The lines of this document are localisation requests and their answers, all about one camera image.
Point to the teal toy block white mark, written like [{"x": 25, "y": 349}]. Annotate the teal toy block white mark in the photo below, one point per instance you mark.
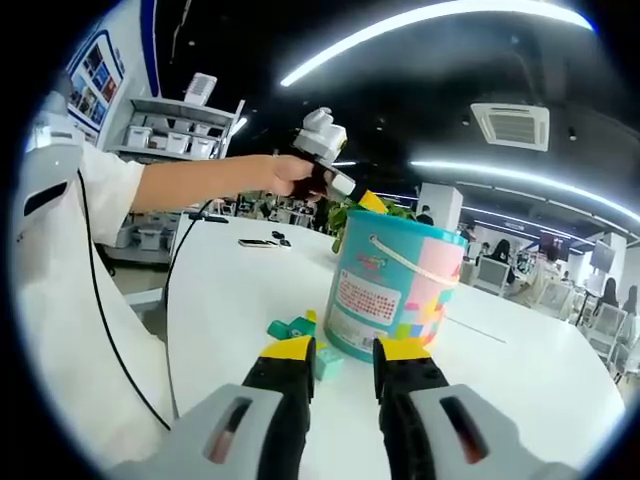
[{"x": 301, "y": 328}]

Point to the green potted plant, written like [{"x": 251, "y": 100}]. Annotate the green potted plant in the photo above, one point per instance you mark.
[{"x": 342, "y": 220}]

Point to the blue framed wall poster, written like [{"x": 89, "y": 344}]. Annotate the blue framed wall poster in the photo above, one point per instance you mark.
[{"x": 95, "y": 85}]

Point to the group of white office chairs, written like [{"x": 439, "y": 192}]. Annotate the group of white office chairs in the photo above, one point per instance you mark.
[{"x": 495, "y": 272}]

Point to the black flat device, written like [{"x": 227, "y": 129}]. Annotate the black flat device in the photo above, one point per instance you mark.
[{"x": 215, "y": 219}]

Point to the long curved ceiling light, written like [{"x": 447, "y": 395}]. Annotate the long curved ceiling light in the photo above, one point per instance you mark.
[{"x": 320, "y": 62}]

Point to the white ribbed box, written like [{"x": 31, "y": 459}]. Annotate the white ribbed box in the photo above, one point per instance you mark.
[{"x": 200, "y": 89}]

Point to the dark red hanging screen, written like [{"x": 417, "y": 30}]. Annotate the dark red hanging screen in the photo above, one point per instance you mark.
[{"x": 555, "y": 247}]

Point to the small yellow toy block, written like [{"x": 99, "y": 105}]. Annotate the small yellow toy block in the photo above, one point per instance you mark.
[{"x": 311, "y": 316}]

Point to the teal toy storage bucket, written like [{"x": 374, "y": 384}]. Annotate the teal toy storage bucket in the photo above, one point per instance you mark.
[{"x": 380, "y": 280}]

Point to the thin curved ceiling light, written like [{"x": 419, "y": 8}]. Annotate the thin curved ceiling light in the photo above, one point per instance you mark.
[{"x": 500, "y": 172}]

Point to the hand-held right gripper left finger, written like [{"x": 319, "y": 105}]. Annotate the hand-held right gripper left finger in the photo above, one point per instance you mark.
[{"x": 240, "y": 430}]

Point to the white table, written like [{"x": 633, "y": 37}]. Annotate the white table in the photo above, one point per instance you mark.
[{"x": 240, "y": 300}]

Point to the white chest device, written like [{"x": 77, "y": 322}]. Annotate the white chest device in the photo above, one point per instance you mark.
[{"x": 50, "y": 165}]

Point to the grey pillar monitor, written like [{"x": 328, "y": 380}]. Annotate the grey pillar monitor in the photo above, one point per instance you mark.
[{"x": 602, "y": 254}]

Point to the mint green toy block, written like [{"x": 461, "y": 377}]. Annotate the mint green toy block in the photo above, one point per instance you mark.
[{"x": 329, "y": 364}]

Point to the black phone on table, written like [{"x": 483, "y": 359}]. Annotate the black phone on table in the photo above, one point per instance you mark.
[{"x": 257, "y": 243}]

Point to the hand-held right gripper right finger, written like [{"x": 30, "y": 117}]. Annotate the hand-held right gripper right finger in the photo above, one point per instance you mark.
[{"x": 440, "y": 435}]

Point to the grey metal shelf rack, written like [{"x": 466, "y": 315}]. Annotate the grey metal shelf rack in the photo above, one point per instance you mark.
[{"x": 170, "y": 110}]

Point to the ceiling air conditioner vent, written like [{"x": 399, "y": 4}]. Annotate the ceiling air conditioner vent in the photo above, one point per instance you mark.
[{"x": 510, "y": 127}]

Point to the person's left hand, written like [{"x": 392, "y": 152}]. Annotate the person's left hand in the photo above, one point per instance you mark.
[{"x": 297, "y": 177}]

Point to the row of white storage bins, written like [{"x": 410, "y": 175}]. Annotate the row of white storage bins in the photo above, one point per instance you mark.
[{"x": 175, "y": 140}]

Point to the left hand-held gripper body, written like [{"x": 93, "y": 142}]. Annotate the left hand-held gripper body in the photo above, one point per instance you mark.
[{"x": 322, "y": 137}]

